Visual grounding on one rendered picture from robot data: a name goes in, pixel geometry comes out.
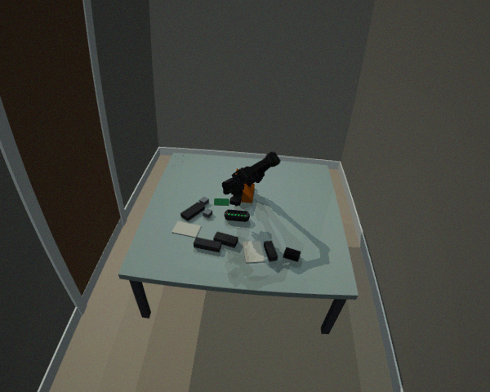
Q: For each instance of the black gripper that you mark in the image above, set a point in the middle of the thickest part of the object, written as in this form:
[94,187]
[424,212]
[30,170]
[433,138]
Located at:
[238,193]

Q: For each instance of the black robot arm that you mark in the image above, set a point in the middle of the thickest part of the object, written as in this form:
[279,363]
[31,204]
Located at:
[249,175]

